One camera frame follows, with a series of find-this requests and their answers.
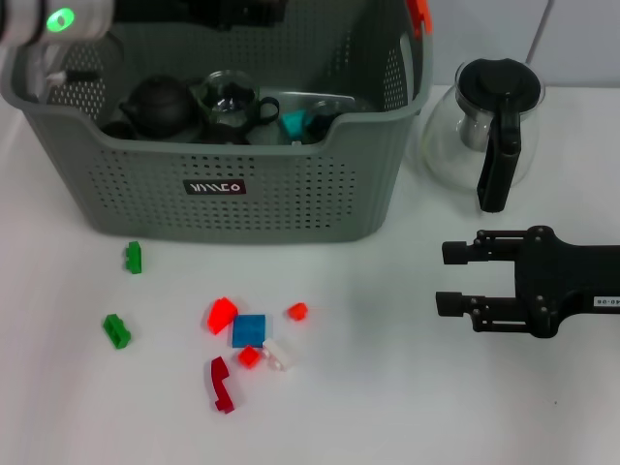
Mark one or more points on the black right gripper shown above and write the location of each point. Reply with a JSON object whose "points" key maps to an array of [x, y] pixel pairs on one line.
{"points": [[547, 281]]}

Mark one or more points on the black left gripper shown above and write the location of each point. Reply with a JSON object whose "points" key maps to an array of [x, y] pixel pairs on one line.
{"points": [[194, 9]]}

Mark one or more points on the glass teacup with black base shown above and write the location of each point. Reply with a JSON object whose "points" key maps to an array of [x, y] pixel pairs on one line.
{"points": [[223, 104], [334, 106], [223, 137], [324, 127]]}

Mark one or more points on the teal square toy brick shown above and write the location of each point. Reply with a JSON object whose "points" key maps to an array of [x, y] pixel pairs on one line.
{"points": [[293, 123]]}

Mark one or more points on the large red sloped brick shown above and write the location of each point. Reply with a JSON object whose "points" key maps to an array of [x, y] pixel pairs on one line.
{"points": [[222, 315]]}

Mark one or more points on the small green toy brick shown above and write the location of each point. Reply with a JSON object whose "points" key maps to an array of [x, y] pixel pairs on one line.
{"points": [[133, 257]]}

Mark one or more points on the dark red toy brick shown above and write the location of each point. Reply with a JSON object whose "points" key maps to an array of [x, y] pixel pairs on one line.
{"points": [[220, 382]]}

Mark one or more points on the green notched toy brick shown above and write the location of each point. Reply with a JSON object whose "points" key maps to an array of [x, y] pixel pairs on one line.
{"points": [[116, 331]]}

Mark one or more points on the white and silver left arm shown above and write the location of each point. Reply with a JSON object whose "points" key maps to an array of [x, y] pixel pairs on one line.
{"points": [[29, 19]]}

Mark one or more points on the grey-green perforated storage bin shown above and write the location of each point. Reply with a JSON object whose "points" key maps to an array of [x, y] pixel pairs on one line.
{"points": [[290, 194]]}

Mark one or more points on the dark clay teapot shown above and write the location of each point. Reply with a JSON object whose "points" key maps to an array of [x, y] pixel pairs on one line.
{"points": [[160, 106]]}

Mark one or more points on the small dark clay cup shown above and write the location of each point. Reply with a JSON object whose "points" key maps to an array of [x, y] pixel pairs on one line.
{"points": [[118, 131]]}

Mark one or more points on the small red toy brick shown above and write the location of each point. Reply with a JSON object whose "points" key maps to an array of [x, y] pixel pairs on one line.
{"points": [[248, 357], [297, 311]]}

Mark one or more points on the white toy brick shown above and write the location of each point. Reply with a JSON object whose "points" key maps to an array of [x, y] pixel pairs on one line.
{"points": [[278, 356]]}

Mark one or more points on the blue square toy brick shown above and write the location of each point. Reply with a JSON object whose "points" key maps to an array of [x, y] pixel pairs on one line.
{"points": [[249, 331]]}

